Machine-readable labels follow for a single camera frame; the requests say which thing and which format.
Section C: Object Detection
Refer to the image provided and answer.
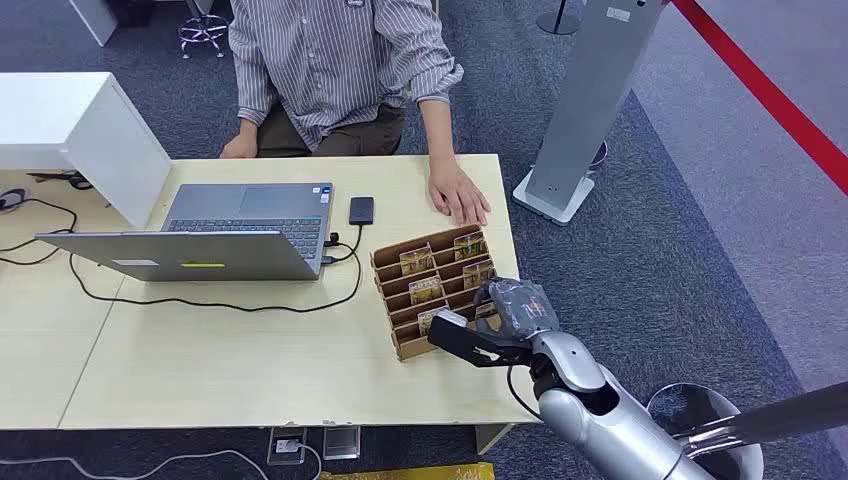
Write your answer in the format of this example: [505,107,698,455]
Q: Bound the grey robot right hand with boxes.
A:
[471,277,562,342]

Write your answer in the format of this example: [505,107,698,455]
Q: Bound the person's left hand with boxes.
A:
[427,158,492,228]

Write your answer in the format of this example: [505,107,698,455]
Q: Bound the person's right hand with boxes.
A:
[219,129,259,160]

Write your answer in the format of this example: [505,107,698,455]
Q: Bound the cardboard card holder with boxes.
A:
[368,223,506,363]

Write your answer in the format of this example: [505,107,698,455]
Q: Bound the person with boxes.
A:
[219,0,492,228]

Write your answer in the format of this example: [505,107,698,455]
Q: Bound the grey laptop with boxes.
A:
[34,182,335,284]

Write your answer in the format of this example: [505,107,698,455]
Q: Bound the black external drive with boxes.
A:
[348,195,376,227]

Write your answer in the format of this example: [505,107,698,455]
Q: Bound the chrome chair base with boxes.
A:
[176,0,231,60]

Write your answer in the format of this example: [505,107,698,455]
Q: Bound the white box shelf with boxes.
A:
[0,71,174,231]

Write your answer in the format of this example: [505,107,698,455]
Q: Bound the grey kiosk stand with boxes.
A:
[511,0,665,228]

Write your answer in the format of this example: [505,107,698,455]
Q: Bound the black scissors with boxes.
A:
[26,170,95,192]

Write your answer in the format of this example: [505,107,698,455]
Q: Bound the yellow flat object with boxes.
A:
[320,461,496,480]

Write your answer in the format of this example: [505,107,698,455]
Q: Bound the white cabinet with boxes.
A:
[66,0,122,48]

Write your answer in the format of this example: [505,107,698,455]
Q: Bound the dark stanchion base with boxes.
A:
[535,0,586,36]

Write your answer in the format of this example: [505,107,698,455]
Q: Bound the floor socket box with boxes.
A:
[321,425,363,462]

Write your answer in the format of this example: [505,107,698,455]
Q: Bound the grey round object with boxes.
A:
[0,187,32,215]

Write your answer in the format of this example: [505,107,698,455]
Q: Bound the floor socket with plug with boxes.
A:
[266,426,309,467]

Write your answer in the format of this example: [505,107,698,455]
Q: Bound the red barrier belt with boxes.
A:
[670,0,848,198]

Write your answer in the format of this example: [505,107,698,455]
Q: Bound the black bracket wrist camera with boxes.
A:
[427,309,533,370]

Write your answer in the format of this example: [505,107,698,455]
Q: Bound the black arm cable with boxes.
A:
[506,365,545,423]

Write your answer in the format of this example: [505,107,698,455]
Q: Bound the short black drive cable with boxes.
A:
[321,224,366,268]

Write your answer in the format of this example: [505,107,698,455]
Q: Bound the long black power cable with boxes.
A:
[0,197,364,315]

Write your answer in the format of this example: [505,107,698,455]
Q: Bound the white floor cable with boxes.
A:
[0,442,324,480]

